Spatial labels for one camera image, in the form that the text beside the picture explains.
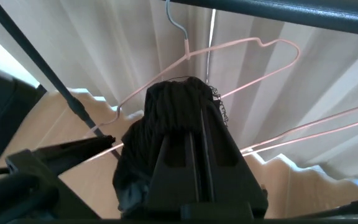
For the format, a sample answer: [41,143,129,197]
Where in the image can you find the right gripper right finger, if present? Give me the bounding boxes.
[201,101,269,218]

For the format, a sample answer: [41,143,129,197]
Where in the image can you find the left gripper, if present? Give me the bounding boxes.
[5,135,116,220]

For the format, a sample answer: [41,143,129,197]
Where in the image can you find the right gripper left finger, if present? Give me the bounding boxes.
[144,132,202,218]

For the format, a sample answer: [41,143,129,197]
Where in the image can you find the black shorts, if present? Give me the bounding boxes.
[112,76,229,218]

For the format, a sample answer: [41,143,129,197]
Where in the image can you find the pink clothes hanger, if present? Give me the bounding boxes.
[240,99,358,157]
[82,0,301,164]

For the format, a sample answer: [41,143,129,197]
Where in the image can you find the beige curtain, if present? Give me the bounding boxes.
[0,0,358,190]

